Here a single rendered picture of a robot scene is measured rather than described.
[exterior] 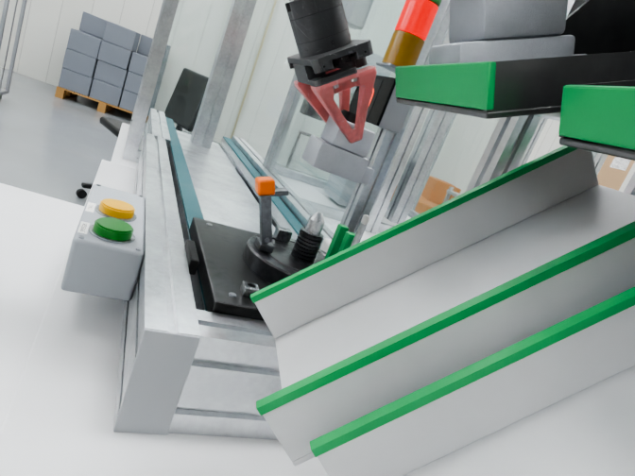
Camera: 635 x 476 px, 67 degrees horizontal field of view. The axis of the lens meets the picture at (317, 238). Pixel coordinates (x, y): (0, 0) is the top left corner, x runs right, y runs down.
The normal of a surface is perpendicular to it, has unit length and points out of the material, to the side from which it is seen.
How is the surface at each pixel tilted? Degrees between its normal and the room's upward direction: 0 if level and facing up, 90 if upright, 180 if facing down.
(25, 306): 0
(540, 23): 90
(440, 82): 115
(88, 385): 0
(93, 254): 90
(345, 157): 90
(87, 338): 0
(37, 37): 90
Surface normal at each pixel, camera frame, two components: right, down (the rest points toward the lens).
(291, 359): -0.40, -0.84
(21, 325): 0.36, -0.90
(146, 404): 0.31, 0.37
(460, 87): -0.99, 0.11
